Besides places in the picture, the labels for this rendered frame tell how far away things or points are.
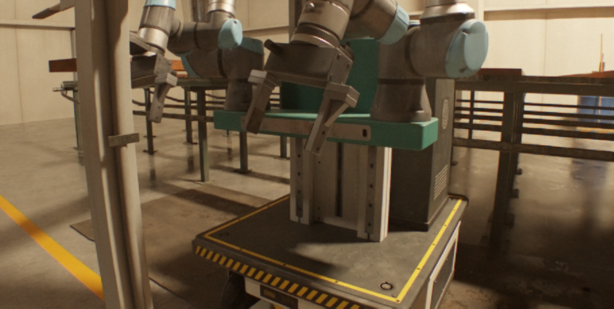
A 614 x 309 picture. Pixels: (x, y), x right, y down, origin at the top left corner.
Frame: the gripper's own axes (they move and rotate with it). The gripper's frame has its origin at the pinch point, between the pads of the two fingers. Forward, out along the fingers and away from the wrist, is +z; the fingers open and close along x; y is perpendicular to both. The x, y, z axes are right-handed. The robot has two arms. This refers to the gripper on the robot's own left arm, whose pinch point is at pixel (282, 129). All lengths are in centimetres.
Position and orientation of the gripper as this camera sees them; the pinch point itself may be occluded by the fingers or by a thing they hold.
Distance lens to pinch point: 55.9
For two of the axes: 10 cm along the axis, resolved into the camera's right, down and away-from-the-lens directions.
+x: 7.3, 2.2, -6.4
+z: -3.5, 9.3, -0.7
